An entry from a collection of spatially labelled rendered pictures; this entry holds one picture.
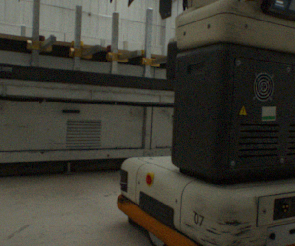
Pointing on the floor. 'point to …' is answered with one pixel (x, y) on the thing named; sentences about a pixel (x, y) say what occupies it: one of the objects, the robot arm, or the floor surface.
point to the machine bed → (68, 120)
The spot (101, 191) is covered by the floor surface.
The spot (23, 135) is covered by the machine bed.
